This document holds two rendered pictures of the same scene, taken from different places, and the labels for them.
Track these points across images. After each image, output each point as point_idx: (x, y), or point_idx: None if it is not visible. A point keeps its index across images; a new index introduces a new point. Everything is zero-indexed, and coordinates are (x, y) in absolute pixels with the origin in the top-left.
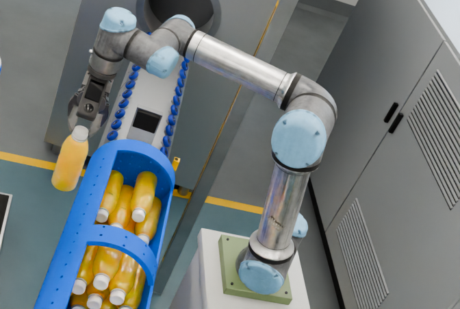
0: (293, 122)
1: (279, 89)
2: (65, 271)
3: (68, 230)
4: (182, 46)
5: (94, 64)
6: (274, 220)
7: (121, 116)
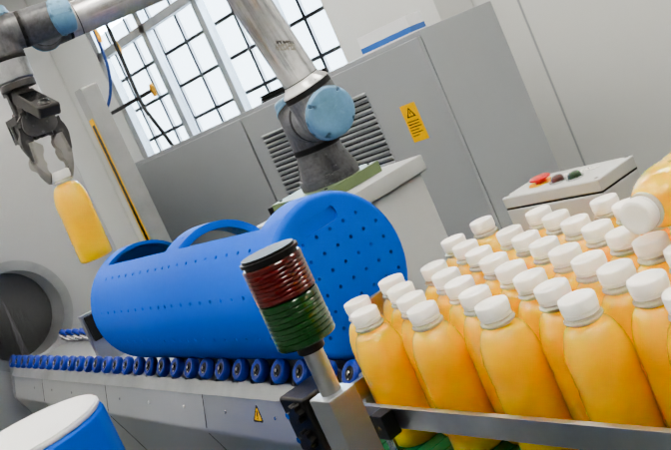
0: None
1: None
2: (193, 258)
3: (152, 288)
4: None
5: (6, 74)
6: (283, 42)
7: (75, 360)
